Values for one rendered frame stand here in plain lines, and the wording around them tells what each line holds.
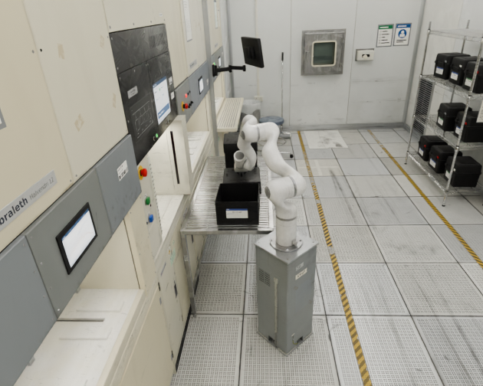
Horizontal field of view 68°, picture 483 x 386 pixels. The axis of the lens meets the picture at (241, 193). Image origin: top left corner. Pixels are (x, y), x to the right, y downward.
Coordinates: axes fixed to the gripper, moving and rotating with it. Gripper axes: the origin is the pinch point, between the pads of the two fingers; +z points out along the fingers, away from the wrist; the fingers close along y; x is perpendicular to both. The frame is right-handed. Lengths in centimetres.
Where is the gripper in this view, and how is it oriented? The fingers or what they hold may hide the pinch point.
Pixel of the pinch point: (241, 171)
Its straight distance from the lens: 278.6
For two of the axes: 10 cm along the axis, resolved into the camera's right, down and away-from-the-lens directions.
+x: 0.2, 9.5, -3.0
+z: 0.4, 3.0, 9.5
